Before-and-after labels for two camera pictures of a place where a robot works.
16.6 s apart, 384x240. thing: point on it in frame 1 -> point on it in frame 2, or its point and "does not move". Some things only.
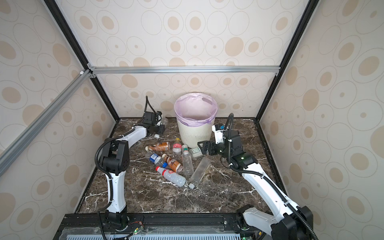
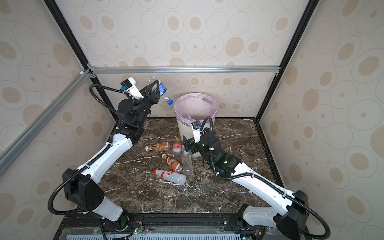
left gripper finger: (161, 130) -> (148, 88)
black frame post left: (79, 51) does not move
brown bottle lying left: (160, 146) does not move
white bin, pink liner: (195, 109) does not move
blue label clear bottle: (156, 159) -> (162, 89)
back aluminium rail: (98, 70) does not move
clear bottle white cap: (187, 162) does not move
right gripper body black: (222, 151) -> (199, 146)
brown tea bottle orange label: (173, 164) does not move
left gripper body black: (155, 128) -> (145, 107)
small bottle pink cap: (176, 149) does not move
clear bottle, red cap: (173, 177) does not move
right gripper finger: (205, 145) -> (189, 141)
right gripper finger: (213, 150) -> (193, 148)
